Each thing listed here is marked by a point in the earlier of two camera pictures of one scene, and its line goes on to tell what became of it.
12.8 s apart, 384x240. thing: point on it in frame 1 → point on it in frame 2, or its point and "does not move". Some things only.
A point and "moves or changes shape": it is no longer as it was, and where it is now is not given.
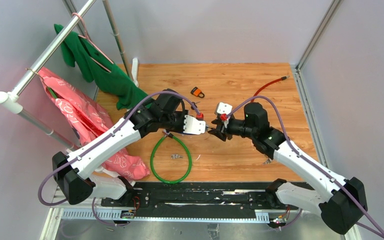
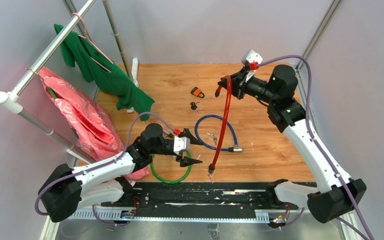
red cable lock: (282, 78) moves or changes shape
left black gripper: (182, 114) → (186, 161)
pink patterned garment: (89, 122) does not move
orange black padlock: (197, 92) does not move
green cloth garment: (95, 66) does not move
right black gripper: (221, 135) → (239, 84)
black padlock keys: (191, 107) does not move
